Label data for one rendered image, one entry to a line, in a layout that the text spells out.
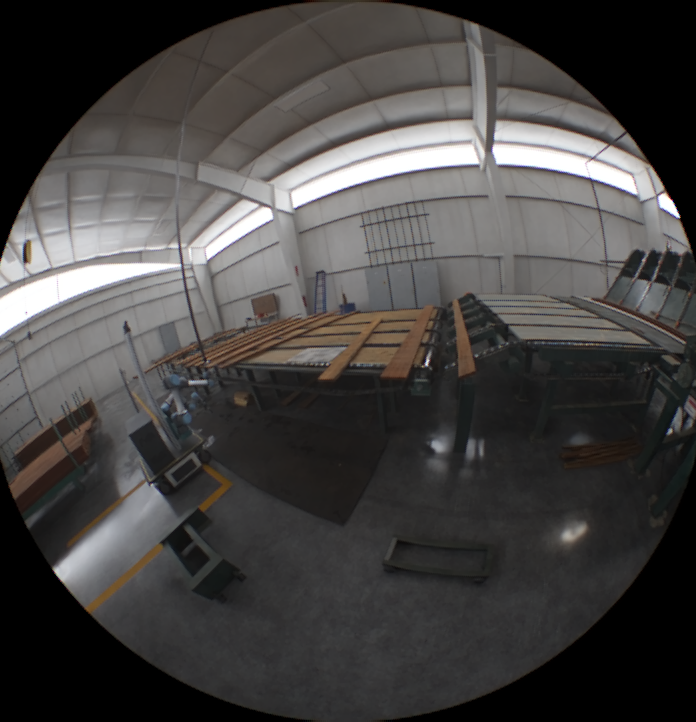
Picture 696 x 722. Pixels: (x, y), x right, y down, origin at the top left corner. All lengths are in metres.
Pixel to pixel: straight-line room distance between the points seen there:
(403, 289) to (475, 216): 3.65
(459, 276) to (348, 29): 7.56
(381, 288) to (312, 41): 7.43
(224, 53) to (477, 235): 8.26
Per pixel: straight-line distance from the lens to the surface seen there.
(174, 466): 2.71
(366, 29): 5.82
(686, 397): 2.51
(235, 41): 5.77
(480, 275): 7.83
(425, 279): 7.15
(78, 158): 7.75
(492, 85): 6.01
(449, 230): 7.86
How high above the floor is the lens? 1.57
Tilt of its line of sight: 20 degrees down
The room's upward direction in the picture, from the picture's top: 10 degrees counter-clockwise
